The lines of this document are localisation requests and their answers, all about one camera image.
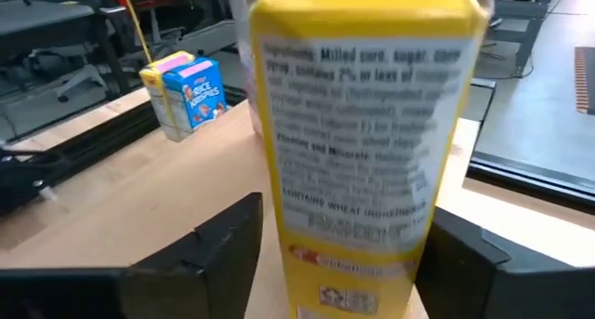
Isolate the yellow cable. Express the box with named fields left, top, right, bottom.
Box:
left=121, top=0, right=153, bottom=65

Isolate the orange black striped mat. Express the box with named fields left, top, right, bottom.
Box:
left=573, top=46, right=595, bottom=116

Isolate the grey office chair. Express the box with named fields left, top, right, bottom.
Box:
left=27, top=42, right=115, bottom=104

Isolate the yellow Corn Pops cereal box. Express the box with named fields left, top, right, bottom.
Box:
left=139, top=50, right=196, bottom=143
left=248, top=0, right=492, bottom=319

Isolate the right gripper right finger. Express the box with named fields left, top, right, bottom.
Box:
left=416, top=206, right=595, bottom=319

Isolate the black table edge rail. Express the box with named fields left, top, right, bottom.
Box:
left=0, top=88, right=250, bottom=213
left=467, top=149, right=595, bottom=216

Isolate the blue Rice Krispies cereal box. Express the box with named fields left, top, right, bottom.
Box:
left=162, top=57, right=229, bottom=137

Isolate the dark desk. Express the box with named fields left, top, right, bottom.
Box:
left=0, top=0, right=129, bottom=100

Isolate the black frame table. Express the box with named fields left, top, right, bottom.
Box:
left=490, top=0, right=559, bottom=76

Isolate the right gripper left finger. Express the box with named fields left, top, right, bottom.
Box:
left=0, top=192, right=264, bottom=319

